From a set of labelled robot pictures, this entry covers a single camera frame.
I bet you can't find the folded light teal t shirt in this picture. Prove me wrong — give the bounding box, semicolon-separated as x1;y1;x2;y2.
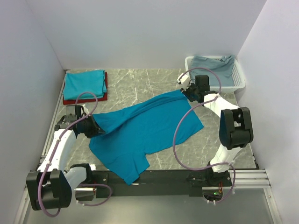
63;70;107;100

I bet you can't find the white plastic basket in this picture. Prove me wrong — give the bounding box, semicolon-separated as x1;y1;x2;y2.
185;56;246;93

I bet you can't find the black base beam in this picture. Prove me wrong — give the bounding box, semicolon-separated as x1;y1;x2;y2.
76;168;233;198

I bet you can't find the grey blue t shirt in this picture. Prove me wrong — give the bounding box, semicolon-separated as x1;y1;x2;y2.
189;55;235;87

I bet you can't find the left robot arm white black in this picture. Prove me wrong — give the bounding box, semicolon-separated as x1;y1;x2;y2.
26;105;105;210

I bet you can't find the folded red t shirt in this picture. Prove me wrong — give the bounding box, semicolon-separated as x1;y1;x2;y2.
63;71;108;105

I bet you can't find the purple cable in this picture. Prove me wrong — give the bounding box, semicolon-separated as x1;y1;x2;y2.
37;91;114;217
172;67;235;204

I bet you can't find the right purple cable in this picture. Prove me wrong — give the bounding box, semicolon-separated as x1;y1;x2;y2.
172;67;235;204

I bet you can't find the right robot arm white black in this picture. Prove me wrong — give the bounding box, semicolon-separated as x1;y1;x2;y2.
177;74;254;186

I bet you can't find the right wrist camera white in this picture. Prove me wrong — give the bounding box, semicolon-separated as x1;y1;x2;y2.
177;73;191;87

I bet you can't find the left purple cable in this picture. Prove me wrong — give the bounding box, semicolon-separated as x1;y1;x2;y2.
37;91;114;217

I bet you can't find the aluminium rail frame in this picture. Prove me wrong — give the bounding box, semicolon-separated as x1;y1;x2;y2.
14;70;281;224

